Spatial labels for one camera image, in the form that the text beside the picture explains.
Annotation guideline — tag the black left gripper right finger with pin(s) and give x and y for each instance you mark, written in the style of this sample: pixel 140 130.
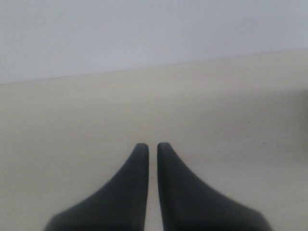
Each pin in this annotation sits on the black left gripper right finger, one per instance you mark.
pixel 189 204

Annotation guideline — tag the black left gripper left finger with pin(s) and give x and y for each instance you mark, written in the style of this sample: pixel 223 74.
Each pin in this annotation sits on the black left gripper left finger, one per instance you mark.
pixel 120 205

